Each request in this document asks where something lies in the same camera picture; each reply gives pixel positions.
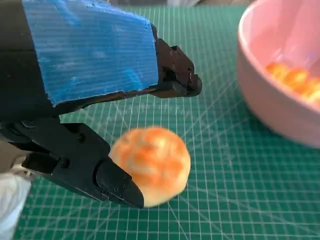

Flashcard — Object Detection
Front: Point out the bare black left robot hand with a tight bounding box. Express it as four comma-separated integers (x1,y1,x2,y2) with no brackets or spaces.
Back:
0,0,203,210

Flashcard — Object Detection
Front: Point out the round bread bun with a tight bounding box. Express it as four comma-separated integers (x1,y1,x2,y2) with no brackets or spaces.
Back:
108,126,192,209

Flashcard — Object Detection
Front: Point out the pink bowl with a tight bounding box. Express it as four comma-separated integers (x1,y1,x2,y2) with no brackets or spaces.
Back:
236,0,320,150

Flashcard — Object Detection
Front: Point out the long ridged orange bread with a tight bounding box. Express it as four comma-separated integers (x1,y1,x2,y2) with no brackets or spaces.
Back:
265,62,320,106

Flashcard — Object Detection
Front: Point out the green cutting mat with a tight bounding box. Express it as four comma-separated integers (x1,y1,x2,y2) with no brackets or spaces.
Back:
13,0,320,240

